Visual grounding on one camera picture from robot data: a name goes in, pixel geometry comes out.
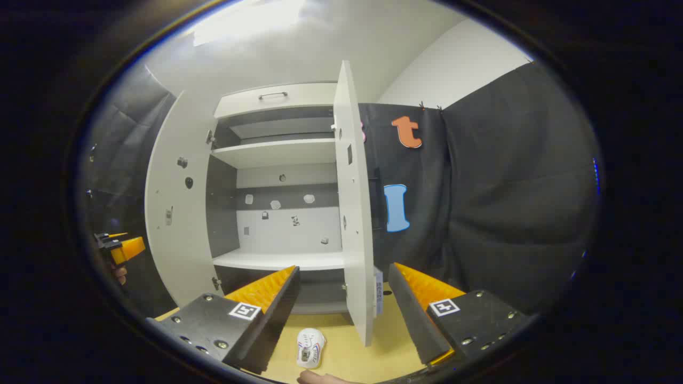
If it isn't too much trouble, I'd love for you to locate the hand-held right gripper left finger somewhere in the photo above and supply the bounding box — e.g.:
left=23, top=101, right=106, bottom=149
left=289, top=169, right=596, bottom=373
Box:
left=145, top=265, right=300, bottom=375

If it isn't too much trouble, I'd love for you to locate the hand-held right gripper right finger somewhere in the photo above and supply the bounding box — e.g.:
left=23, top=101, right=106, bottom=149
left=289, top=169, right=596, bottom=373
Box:
left=388, top=262, right=530, bottom=369

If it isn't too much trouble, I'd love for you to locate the white canvas shoe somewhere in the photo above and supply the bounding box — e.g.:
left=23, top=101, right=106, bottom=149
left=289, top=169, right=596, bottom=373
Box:
left=297, top=328, right=326, bottom=370

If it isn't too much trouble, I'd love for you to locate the white cabinet door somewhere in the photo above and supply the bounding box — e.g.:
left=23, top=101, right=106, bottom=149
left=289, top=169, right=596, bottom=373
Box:
left=333, top=60, right=377, bottom=347
left=145, top=91, right=219, bottom=307

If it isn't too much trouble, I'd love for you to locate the white shoe cabinet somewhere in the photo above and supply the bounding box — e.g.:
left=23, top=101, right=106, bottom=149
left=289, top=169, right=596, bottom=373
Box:
left=145, top=60, right=377, bottom=347

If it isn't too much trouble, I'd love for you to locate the black backdrop cloth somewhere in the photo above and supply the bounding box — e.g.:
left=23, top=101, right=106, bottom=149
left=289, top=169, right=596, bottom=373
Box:
left=80, top=61, right=601, bottom=318

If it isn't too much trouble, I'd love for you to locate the black door handle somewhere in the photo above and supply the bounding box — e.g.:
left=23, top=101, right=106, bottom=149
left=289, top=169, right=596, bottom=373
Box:
left=368, top=168, right=385, bottom=231

